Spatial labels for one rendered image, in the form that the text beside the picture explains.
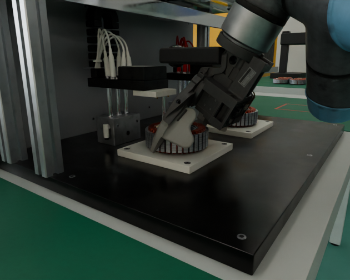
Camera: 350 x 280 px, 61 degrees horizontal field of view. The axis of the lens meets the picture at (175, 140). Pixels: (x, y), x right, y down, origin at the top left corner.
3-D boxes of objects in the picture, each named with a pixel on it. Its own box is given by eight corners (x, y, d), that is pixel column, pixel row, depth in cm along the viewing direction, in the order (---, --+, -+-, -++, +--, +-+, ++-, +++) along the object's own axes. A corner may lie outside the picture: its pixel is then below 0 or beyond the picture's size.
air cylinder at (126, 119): (140, 138, 63) (140, 112, 62) (115, 146, 57) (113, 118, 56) (124, 134, 66) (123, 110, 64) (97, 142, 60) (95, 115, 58)
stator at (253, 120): (264, 121, 73) (265, 106, 72) (243, 130, 65) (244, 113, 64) (225, 116, 80) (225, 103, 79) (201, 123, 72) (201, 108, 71)
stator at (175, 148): (219, 143, 54) (219, 124, 53) (185, 160, 46) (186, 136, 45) (170, 135, 61) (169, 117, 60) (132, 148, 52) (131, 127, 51)
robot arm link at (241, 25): (225, -4, 38) (249, 5, 45) (209, 30, 41) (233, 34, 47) (273, 24, 36) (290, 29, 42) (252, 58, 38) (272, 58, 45)
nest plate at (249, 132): (273, 125, 74) (273, 121, 74) (250, 139, 62) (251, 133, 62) (219, 119, 83) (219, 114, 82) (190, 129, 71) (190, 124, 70)
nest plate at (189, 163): (232, 149, 55) (233, 143, 55) (189, 174, 43) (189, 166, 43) (168, 137, 64) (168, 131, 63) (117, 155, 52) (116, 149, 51)
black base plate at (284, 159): (343, 133, 77) (344, 124, 76) (252, 276, 26) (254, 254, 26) (190, 113, 103) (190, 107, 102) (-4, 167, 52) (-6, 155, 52)
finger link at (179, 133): (168, 168, 43) (210, 120, 43) (140, 142, 45) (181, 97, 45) (173, 171, 45) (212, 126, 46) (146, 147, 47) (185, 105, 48)
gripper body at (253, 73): (216, 134, 44) (261, 61, 37) (175, 101, 47) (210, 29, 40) (237, 125, 50) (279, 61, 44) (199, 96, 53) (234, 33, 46)
